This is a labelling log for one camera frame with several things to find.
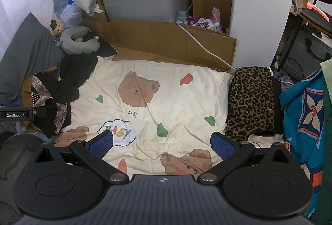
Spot black shorts with bear print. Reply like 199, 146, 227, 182
20, 71, 71, 138

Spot leopard print cushion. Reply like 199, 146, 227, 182
225, 67, 283, 142

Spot cream bear print blanket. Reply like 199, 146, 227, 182
56, 58, 232, 177

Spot black garment pile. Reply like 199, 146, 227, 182
52, 39, 117, 104

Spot teal patterned cloth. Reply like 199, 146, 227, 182
279, 69, 325, 219

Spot grey neck pillow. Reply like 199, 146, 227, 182
56, 26, 100, 55

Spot small plush doll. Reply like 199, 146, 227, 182
50, 19, 65, 36

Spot brown cardboard sheet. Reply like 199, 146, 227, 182
82, 18, 236, 72

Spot purple snack bag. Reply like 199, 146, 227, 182
186, 7, 222, 32

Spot teal cup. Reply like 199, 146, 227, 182
176, 10, 187, 23

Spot white power cable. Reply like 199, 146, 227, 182
177, 22, 238, 72

